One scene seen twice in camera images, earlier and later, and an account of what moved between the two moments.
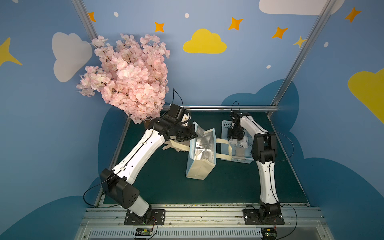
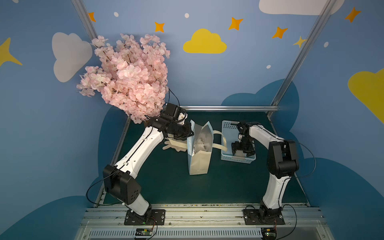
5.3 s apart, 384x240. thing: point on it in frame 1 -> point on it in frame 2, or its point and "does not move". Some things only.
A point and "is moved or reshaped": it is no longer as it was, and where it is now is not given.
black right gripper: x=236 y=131 -> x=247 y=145
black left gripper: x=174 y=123 does not move
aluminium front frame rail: x=299 y=223 does not move
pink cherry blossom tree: x=132 y=77 does not move
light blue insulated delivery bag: x=202 y=155 is moved or reshaped
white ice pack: x=240 y=149 is moved or reshaped
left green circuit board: x=143 y=232 does not move
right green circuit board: x=269 y=233 does not move
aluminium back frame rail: x=229 y=108 does not move
